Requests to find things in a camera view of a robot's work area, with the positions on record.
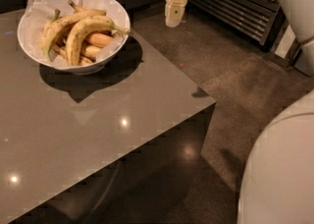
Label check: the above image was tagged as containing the large yellow spotted banana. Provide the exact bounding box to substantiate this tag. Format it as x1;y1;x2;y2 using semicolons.
66;15;129;66

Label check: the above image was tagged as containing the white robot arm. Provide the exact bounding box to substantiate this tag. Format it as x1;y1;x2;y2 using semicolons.
236;0;314;224

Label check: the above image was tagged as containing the white ceramic bowl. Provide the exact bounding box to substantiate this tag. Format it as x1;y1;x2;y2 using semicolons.
17;0;131;76

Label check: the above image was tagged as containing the long yellow banana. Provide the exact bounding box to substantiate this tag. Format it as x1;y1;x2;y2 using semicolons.
41;10;106;60

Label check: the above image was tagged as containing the small banana at bowl bottom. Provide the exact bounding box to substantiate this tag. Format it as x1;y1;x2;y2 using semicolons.
53;42;100;66

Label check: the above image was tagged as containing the white paper bowl liner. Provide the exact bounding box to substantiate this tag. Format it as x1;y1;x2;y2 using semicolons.
23;0;131;71

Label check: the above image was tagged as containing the green-stemmed banana at left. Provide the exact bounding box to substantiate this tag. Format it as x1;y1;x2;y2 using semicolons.
39;9;61;50

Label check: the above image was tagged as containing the black glass-door refrigerator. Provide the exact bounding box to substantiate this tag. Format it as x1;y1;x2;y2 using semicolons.
189;0;286;51

